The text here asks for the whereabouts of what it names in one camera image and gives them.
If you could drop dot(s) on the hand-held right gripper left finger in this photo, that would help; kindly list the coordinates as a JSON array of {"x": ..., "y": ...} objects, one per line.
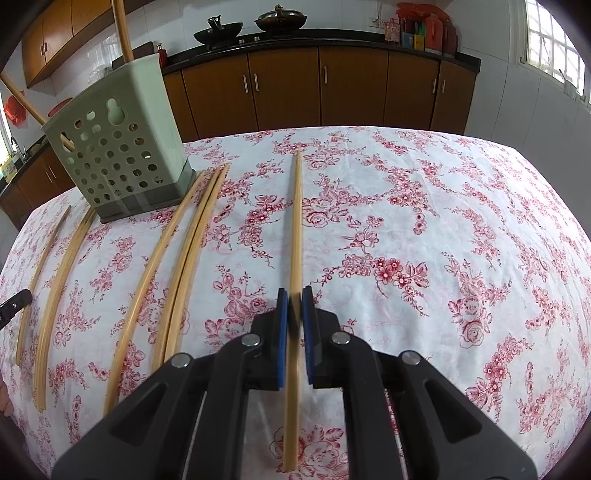
[{"x": 280, "y": 341}]

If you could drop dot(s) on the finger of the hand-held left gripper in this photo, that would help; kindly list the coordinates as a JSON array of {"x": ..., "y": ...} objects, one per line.
[{"x": 14, "y": 304}]

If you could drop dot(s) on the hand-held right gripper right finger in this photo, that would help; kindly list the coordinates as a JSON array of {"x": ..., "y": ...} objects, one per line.
[{"x": 310, "y": 341}]

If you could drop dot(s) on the dark bamboo chopstick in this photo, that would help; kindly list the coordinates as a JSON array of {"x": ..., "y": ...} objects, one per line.
[{"x": 46, "y": 251}]

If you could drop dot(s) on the green perforated utensil holder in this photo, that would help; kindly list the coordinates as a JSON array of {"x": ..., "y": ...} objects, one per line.
[{"x": 138, "y": 115}]

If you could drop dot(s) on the red floral tablecloth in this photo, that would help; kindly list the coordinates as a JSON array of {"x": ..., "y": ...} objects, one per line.
[{"x": 415, "y": 277}]

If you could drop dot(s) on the yellow detergent bottle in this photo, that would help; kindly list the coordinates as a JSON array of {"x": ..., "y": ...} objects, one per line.
[{"x": 8, "y": 170}]

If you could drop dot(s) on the sink faucet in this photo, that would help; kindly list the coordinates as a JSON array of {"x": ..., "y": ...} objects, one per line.
[{"x": 17, "y": 147}]

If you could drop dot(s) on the bright window over sink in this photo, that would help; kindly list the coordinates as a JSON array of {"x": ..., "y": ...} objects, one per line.
[{"x": 3, "y": 129}]

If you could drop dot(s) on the red plastic basin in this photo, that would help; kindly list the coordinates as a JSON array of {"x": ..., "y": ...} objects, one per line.
[{"x": 57, "y": 108}]

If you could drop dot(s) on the brown wooden base cabinets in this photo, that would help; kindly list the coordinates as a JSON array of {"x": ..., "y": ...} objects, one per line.
[{"x": 286, "y": 87}]

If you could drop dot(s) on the small red bottle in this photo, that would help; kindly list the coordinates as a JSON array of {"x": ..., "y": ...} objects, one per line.
[{"x": 162, "y": 57}]

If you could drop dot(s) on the black kitchen countertop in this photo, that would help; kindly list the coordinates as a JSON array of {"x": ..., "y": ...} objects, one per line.
[{"x": 323, "y": 37}]

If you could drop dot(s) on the black wok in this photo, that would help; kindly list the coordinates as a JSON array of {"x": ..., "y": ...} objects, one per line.
[{"x": 217, "y": 33}]

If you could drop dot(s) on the wok with lid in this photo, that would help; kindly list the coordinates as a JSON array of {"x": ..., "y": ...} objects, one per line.
[{"x": 279, "y": 21}]

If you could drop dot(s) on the row of colourful boxes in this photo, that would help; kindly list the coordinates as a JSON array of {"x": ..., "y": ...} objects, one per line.
[{"x": 413, "y": 37}]

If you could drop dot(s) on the red plastic jug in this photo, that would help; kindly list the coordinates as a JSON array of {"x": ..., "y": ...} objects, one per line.
[{"x": 438, "y": 34}]

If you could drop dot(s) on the red plastic bag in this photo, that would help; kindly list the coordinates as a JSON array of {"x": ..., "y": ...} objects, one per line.
[{"x": 420, "y": 9}]

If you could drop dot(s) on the white barred window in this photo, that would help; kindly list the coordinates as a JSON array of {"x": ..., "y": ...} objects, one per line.
[{"x": 549, "y": 46}]

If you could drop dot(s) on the red wall decoration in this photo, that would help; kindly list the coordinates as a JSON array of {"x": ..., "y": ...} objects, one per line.
[{"x": 14, "y": 110}]

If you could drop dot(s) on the brown wooden wall cabinet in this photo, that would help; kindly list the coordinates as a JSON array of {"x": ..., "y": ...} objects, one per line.
[{"x": 55, "y": 41}]

